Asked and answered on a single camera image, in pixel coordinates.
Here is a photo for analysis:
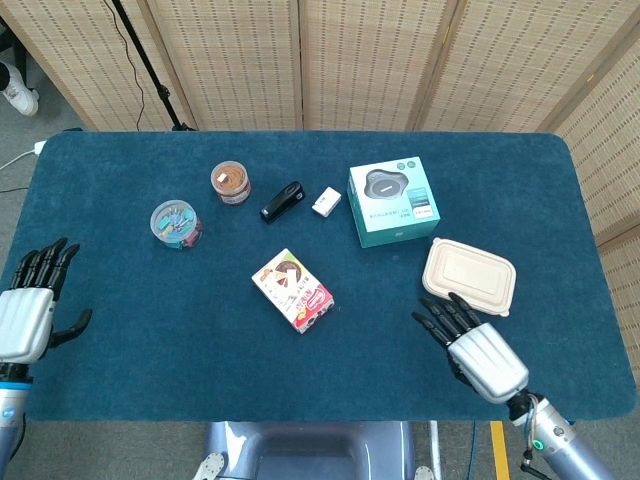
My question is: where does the black tripod stand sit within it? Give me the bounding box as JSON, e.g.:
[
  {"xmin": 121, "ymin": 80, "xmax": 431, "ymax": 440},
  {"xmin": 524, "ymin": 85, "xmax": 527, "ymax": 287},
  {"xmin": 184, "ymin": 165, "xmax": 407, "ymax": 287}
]
[{"xmin": 110, "ymin": 0, "xmax": 199, "ymax": 132}]

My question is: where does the black stapler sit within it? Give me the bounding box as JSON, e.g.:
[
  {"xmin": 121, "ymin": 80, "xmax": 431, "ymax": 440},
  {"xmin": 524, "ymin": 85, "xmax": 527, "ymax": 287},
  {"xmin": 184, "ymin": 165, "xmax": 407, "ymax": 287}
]
[{"xmin": 259, "ymin": 180, "xmax": 305, "ymax": 225}]

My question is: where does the teal product box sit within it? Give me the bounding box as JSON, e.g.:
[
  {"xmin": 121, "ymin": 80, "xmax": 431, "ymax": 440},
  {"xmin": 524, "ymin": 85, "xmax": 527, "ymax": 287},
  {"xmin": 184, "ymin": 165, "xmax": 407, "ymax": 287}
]
[{"xmin": 348, "ymin": 155, "xmax": 442, "ymax": 250}]

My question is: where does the clear jar of brown rubber bands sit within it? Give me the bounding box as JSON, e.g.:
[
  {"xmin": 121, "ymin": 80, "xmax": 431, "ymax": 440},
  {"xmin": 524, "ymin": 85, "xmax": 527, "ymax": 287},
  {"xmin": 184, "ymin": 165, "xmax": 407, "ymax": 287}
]
[{"xmin": 209, "ymin": 160, "xmax": 252, "ymax": 206}]

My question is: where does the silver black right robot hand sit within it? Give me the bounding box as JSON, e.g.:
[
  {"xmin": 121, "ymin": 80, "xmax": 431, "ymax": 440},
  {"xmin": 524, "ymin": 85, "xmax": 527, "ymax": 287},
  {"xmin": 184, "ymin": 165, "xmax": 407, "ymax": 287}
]
[{"xmin": 411, "ymin": 292, "xmax": 531, "ymax": 405}]

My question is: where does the clear jar of binder clips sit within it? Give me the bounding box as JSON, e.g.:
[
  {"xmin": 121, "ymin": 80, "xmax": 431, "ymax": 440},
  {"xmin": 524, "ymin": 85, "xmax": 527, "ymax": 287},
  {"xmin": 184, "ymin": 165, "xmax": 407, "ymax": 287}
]
[{"xmin": 149, "ymin": 199, "xmax": 205, "ymax": 250}]

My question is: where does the cream lidded lunch container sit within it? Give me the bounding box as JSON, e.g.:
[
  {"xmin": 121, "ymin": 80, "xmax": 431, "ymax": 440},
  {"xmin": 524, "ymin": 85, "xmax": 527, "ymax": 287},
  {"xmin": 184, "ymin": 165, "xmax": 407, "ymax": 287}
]
[{"xmin": 422, "ymin": 237, "xmax": 518, "ymax": 318}]

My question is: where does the white sneaker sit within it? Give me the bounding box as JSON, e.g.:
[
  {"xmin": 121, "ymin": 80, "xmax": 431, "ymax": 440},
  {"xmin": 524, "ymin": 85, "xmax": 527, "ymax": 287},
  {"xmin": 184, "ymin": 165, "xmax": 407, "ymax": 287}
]
[{"xmin": 0, "ymin": 62, "xmax": 40, "ymax": 117}]

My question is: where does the blue tablecloth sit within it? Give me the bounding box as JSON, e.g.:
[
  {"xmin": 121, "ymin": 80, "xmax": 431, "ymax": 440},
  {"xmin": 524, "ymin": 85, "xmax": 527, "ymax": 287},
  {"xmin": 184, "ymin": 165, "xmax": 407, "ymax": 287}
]
[{"xmin": 9, "ymin": 130, "xmax": 639, "ymax": 424}]

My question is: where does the chocolate pie snack box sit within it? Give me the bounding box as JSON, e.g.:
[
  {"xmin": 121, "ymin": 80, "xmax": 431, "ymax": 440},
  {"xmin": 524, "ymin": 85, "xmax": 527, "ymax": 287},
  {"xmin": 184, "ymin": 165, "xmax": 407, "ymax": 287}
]
[{"xmin": 251, "ymin": 248, "xmax": 336, "ymax": 335}]

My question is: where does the white power cord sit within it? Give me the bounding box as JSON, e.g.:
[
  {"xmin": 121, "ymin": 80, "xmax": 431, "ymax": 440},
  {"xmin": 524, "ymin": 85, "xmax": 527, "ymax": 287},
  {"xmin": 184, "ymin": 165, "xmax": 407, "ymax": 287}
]
[{"xmin": 0, "ymin": 140, "xmax": 47, "ymax": 172}]

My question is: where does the small white staple box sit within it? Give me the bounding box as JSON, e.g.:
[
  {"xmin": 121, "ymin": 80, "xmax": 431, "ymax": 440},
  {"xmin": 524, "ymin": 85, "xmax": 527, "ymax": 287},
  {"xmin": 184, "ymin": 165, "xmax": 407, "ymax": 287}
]
[{"xmin": 311, "ymin": 186, "xmax": 342, "ymax": 218}]

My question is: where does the thin black hanging cable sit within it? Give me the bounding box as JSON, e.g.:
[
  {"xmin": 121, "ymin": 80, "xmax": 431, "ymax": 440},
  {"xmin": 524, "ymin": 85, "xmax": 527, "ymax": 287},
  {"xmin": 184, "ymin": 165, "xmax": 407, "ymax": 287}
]
[{"xmin": 102, "ymin": 0, "xmax": 147, "ymax": 132}]

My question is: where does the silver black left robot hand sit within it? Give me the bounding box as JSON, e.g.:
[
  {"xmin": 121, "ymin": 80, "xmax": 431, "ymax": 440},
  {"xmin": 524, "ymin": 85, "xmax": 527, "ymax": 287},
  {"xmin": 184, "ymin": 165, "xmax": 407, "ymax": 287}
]
[{"xmin": 0, "ymin": 237, "xmax": 94, "ymax": 365}]

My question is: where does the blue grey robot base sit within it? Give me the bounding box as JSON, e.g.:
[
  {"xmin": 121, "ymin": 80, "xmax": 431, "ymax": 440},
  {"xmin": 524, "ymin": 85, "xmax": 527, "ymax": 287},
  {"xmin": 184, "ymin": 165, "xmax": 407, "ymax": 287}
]
[{"xmin": 192, "ymin": 421, "xmax": 436, "ymax": 480}]

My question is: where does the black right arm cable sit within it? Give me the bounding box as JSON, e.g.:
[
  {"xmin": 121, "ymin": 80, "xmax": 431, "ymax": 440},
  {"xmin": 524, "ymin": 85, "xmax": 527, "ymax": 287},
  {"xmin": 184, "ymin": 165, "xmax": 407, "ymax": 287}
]
[{"xmin": 519, "ymin": 439, "xmax": 549, "ymax": 476}]

